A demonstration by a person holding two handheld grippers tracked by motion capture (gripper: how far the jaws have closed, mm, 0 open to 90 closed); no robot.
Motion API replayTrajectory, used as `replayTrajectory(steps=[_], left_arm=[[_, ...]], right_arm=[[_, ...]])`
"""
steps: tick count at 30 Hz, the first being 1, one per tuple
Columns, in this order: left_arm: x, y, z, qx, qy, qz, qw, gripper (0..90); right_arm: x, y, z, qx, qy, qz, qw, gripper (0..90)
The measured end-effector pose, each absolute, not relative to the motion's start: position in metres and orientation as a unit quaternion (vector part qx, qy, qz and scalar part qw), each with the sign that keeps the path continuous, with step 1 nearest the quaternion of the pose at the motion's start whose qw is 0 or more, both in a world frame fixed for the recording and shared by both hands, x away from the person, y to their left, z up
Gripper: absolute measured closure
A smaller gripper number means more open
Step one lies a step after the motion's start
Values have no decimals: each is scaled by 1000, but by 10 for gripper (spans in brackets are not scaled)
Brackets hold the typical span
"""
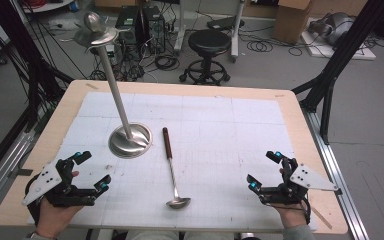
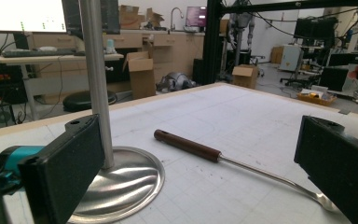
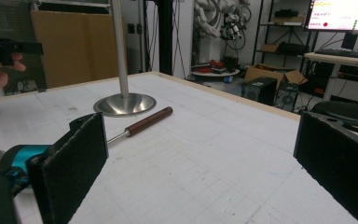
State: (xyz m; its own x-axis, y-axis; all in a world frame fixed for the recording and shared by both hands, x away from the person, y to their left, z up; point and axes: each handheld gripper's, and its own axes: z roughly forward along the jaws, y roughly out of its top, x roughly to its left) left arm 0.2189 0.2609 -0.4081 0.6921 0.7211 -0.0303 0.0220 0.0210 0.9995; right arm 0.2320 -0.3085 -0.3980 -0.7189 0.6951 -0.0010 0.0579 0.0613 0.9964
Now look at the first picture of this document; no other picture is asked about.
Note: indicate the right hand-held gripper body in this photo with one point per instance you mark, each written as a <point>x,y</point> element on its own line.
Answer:
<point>300,181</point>

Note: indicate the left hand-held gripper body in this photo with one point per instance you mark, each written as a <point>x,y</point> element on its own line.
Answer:
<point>51,180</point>

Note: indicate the steel utensil stand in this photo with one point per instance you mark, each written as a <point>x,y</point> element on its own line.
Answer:
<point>130,141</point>

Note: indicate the person's right hand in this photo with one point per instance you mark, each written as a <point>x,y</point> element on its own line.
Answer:
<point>291,216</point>

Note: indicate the person's left hand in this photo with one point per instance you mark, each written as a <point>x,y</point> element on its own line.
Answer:
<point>56,218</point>

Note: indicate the black tape piece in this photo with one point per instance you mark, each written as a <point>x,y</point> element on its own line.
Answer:
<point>339,191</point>
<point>21,172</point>

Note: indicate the tan tape strip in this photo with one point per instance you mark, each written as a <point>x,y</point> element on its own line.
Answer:
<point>321,217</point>

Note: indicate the white grid mat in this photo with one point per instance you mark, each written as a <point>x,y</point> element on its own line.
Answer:
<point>213,140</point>

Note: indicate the white floor board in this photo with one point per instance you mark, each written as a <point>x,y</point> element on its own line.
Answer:
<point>346,51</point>

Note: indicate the white stand leg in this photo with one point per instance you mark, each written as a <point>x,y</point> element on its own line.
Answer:
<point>236,33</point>
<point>180,30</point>

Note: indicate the black round stool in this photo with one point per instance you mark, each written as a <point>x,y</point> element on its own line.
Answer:
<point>209,43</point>

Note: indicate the cardboard box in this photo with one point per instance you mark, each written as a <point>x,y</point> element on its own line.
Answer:
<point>291,20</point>

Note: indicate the black computer tower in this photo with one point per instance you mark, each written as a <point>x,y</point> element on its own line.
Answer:
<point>154,28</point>
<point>128,26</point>

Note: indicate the black flat device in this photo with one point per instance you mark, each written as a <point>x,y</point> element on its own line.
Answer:
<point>223,22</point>

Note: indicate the grey bag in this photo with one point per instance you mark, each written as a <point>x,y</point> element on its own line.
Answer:
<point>335,26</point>

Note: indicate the aluminium rail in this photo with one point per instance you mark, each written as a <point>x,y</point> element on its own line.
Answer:
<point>333,160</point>
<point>3,163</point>

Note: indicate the black metal frame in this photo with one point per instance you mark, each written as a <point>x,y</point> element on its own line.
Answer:
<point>23,50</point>
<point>343,53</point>

